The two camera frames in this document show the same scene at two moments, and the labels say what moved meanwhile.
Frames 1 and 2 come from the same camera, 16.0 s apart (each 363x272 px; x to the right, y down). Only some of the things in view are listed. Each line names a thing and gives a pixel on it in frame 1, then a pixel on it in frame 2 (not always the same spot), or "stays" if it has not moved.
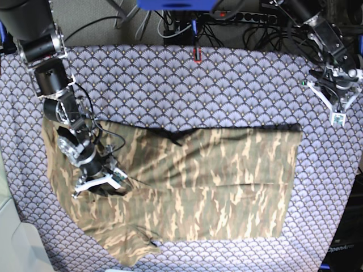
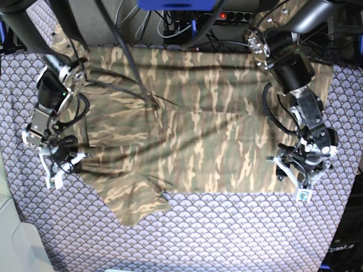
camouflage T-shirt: [220, 183] to [160, 120]
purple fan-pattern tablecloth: [192, 85] stays
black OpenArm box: [346, 253] stays
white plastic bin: [21, 248] stays
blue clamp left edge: [3, 32] stays
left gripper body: [106, 185] to [59, 157]
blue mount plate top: [184, 5] stays
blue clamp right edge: [361, 44] stays
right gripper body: [336, 102] to [304, 164]
